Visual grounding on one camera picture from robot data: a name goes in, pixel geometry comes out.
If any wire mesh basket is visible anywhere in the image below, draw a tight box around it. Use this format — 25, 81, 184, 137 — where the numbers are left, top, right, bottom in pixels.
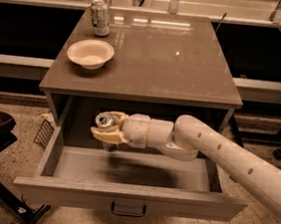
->
33, 120, 54, 149

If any open grey top drawer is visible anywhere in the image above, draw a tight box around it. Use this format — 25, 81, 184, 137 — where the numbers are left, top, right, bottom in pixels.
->
11, 89, 258, 224

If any grey drawer cabinet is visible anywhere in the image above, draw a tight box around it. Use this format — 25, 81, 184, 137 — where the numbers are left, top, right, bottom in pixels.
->
34, 0, 252, 145

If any white paper bowl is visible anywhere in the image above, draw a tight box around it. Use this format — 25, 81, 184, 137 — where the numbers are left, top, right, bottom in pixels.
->
67, 39, 115, 70

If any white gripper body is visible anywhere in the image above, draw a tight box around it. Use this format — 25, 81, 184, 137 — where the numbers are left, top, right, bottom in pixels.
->
122, 113, 150, 148

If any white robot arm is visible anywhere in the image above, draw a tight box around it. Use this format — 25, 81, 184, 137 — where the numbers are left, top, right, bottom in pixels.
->
91, 111, 281, 219

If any black drawer handle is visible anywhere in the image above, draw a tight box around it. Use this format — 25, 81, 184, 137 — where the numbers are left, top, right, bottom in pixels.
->
111, 202, 146, 218

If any short soda can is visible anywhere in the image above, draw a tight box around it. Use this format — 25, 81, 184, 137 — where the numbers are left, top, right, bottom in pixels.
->
90, 0, 110, 37

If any slim redbull can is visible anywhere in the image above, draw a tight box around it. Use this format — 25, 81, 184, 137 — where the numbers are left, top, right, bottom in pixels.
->
96, 112, 119, 153

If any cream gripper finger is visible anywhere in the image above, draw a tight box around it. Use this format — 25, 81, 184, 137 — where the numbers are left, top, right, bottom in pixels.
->
108, 111, 129, 127
91, 127, 128, 144

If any thin black antenna rod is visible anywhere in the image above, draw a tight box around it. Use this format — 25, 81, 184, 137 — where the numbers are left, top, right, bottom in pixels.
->
215, 12, 228, 34

